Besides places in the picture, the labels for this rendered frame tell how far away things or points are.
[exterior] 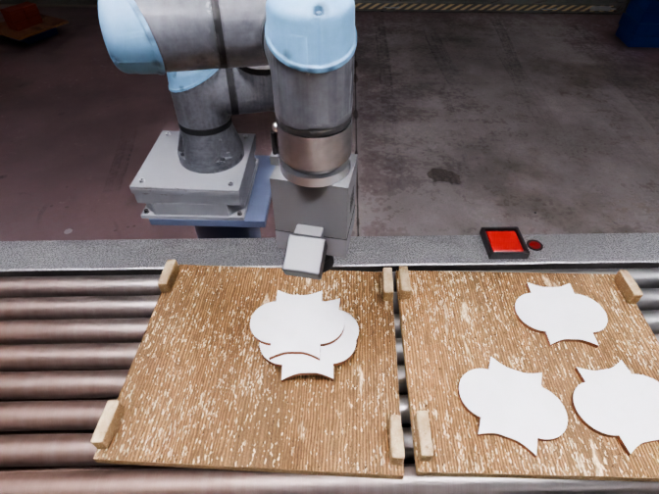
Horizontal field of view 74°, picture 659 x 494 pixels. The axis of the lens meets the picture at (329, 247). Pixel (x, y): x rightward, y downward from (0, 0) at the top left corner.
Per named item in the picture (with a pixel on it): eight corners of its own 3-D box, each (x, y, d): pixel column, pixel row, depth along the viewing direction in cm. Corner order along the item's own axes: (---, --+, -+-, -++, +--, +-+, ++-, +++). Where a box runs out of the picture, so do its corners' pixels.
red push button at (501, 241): (483, 235, 91) (485, 230, 90) (513, 234, 91) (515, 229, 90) (491, 256, 87) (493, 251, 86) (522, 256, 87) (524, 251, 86)
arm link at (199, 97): (177, 106, 100) (162, 45, 91) (235, 101, 103) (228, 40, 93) (176, 133, 92) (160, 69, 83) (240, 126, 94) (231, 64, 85)
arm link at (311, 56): (343, -26, 39) (371, 4, 33) (340, 91, 47) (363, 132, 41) (254, -21, 38) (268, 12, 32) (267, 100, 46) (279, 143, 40)
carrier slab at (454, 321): (394, 275, 83) (395, 270, 81) (615, 279, 82) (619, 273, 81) (416, 475, 58) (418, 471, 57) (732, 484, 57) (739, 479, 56)
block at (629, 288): (612, 278, 80) (619, 268, 78) (622, 278, 80) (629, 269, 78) (626, 304, 76) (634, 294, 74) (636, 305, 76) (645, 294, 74)
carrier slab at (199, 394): (174, 269, 84) (172, 263, 83) (390, 277, 82) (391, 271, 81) (96, 463, 59) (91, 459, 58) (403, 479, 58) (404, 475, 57)
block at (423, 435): (412, 417, 62) (415, 409, 60) (426, 418, 62) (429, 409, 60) (417, 463, 58) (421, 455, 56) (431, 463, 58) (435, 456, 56)
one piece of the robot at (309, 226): (242, 177, 40) (262, 292, 51) (340, 190, 38) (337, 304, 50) (278, 113, 48) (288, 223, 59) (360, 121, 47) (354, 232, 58)
